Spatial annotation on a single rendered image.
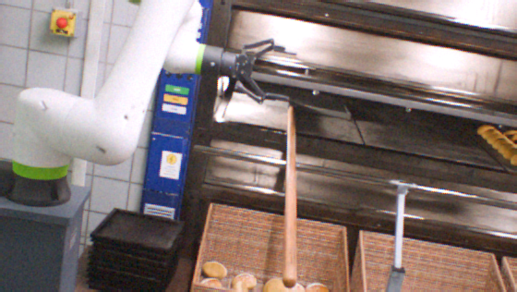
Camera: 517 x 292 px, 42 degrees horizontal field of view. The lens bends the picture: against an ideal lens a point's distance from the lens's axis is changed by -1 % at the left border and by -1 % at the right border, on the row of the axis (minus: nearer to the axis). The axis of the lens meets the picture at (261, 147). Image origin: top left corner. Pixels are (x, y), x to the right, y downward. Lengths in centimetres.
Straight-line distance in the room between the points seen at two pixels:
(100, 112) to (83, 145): 8
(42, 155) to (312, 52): 133
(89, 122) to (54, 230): 27
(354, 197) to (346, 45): 60
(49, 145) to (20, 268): 29
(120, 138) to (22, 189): 27
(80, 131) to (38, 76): 134
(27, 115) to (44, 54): 124
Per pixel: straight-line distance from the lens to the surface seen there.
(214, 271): 269
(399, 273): 222
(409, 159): 273
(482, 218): 286
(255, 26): 261
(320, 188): 272
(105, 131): 145
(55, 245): 159
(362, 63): 262
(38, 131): 154
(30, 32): 278
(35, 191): 159
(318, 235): 275
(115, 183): 281
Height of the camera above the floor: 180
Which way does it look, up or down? 15 degrees down
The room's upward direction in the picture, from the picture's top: 10 degrees clockwise
